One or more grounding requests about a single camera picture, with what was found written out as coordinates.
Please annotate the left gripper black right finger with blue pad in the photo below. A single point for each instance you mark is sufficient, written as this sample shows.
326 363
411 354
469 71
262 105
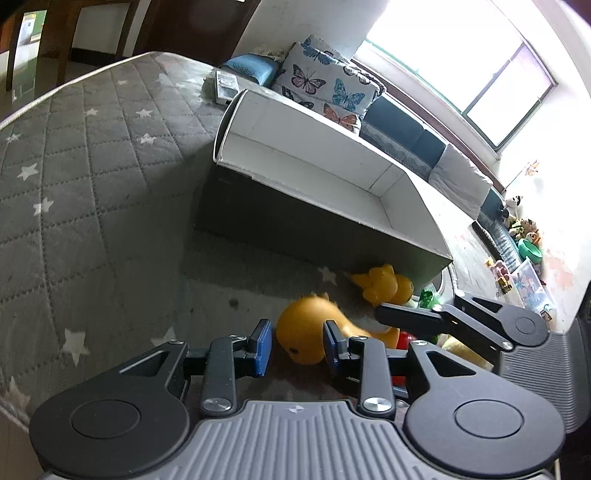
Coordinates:
462 419

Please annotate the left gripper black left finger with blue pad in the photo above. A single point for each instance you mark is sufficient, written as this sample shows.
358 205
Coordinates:
132 418

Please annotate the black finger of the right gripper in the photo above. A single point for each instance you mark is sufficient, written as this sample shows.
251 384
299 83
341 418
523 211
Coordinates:
476 321

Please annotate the green toy pepper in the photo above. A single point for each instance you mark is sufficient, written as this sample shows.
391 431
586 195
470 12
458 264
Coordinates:
427 299

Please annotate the red toy piece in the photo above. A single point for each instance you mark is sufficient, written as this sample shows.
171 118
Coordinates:
403 343

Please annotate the small orange rubber duck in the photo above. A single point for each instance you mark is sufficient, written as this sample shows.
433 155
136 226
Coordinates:
383 285

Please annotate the clear plastic storage box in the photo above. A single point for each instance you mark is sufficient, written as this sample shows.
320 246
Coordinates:
531 291

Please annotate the small toy truck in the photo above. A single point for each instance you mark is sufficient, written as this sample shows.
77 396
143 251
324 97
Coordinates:
502 276

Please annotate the green plastic bowl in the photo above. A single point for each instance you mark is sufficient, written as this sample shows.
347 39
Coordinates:
528 250

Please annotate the pile of plush toys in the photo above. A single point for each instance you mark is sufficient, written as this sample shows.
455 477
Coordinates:
519 227

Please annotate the grey white cushion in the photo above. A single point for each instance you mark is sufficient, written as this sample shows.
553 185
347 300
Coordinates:
457 178

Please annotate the grey star quilted mat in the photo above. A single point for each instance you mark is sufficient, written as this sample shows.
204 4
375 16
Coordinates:
101 255

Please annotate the blue sofa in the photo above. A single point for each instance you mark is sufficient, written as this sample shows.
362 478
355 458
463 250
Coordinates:
391 127

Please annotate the white cardboard box dark outside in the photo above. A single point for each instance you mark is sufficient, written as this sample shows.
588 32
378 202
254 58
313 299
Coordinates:
285 179

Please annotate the butterfly print pillow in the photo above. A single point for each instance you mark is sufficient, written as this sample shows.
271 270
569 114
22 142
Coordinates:
327 85

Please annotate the silver remote control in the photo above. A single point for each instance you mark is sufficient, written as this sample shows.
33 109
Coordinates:
226 87

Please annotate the dark wooden side table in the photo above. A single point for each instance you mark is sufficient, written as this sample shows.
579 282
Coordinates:
57 42

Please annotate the dark wooden door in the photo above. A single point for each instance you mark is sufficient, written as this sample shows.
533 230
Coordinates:
207 30

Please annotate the window with green frame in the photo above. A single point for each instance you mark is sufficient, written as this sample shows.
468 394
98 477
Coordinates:
468 54

